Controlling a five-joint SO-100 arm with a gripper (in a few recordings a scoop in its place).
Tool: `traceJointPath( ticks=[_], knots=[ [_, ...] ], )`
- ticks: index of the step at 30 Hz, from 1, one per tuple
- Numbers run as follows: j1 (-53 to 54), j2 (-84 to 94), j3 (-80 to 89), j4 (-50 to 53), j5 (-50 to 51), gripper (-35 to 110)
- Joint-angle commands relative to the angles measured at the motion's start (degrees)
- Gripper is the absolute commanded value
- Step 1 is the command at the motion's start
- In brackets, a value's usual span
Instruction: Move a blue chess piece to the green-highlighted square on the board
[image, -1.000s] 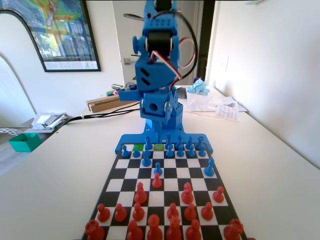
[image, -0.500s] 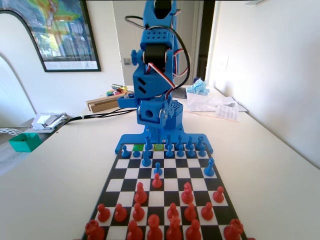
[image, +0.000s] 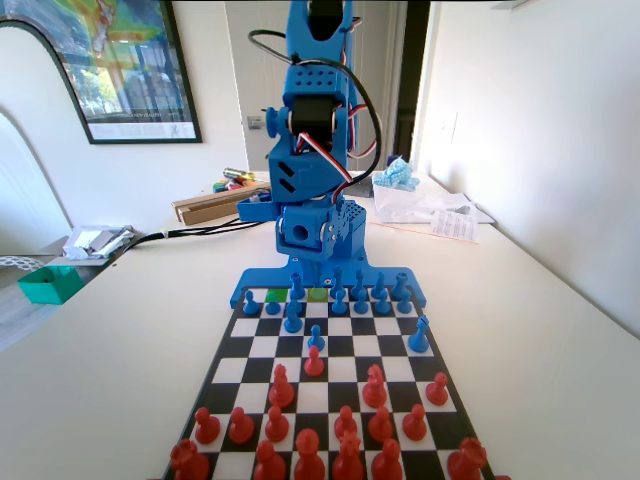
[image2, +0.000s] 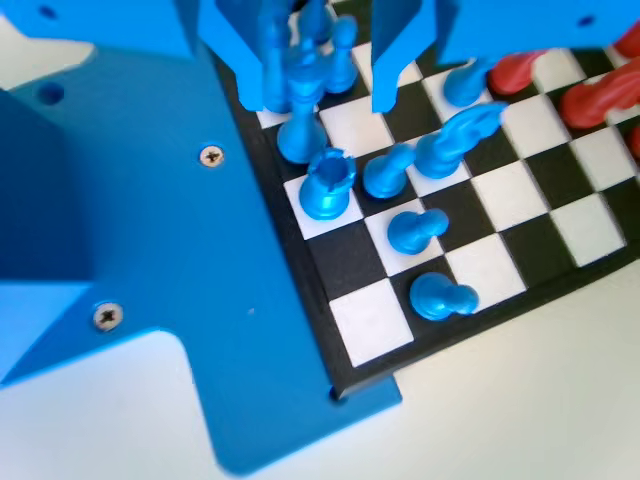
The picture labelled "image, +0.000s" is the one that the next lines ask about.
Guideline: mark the printed paper sheet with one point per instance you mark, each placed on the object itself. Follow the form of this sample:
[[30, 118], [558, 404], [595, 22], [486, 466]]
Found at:
[[455, 227]]

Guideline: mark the crumpled paper pile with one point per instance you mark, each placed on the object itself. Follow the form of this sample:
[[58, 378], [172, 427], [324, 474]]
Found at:
[[95, 240]]

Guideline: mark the blue queen chess piece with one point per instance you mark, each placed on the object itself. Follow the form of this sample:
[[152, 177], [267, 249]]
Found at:
[[339, 282]]

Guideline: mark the blue bishop chess piece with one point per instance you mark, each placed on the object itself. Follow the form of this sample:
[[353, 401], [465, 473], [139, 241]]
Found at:
[[419, 336], [359, 285]]

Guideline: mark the red bishop chess piece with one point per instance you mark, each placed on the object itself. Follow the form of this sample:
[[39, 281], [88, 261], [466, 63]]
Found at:
[[270, 462], [387, 462]]

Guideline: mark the clear plastic bag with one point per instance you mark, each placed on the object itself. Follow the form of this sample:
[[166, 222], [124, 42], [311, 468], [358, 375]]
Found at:
[[410, 205]]

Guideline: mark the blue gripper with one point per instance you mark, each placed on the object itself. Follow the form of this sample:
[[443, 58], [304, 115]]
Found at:
[[299, 231]]

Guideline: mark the blue rook chess piece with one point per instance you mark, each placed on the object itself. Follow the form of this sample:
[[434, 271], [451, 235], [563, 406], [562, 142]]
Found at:
[[398, 286], [297, 284]]

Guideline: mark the black white chessboard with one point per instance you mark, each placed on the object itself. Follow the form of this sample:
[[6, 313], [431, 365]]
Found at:
[[342, 367]]

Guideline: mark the blue pawn chess piece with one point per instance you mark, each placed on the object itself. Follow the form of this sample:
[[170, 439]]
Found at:
[[272, 306], [382, 304], [360, 306], [315, 340], [250, 305], [339, 305], [404, 305]]

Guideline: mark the coloured marker set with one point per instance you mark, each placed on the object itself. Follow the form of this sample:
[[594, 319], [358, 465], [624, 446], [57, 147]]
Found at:
[[218, 188]]

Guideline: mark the white door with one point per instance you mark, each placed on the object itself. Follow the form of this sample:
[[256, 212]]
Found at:
[[387, 75]]

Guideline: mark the dark grey pad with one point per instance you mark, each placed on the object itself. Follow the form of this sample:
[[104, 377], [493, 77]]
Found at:
[[364, 189]]

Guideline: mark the group of blue chess pieces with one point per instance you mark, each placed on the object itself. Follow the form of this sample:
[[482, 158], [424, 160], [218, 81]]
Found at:
[[255, 277]]

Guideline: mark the red rook chess piece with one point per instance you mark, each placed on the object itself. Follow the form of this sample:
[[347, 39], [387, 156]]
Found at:
[[189, 462], [467, 457]]

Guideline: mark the green plastic box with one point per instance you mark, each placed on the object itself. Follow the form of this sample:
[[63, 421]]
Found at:
[[47, 290]]

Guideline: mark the white arched panel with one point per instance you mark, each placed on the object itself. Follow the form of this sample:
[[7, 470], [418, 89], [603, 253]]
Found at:
[[30, 75]]

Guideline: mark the red pawn chess piece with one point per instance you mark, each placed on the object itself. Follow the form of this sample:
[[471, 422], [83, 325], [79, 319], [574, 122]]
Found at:
[[345, 422], [313, 364], [414, 424], [206, 427], [241, 427], [438, 390], [380, 425], [276, 426]]

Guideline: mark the red queen chess piece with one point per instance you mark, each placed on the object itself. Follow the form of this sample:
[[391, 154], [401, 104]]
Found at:
[[348, 460]]

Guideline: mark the white paper stack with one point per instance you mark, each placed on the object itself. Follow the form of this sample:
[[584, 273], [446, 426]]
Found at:
[[480, 215]]

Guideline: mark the black framed poster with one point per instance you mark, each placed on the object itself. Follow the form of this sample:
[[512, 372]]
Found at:
[[135, 75]]

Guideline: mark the long cardboard box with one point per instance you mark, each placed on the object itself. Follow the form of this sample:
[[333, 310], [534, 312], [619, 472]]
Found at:
[[210, 212]]

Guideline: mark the polka dot cloth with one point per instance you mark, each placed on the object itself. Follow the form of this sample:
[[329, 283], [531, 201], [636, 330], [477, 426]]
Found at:
[[15, 262]]

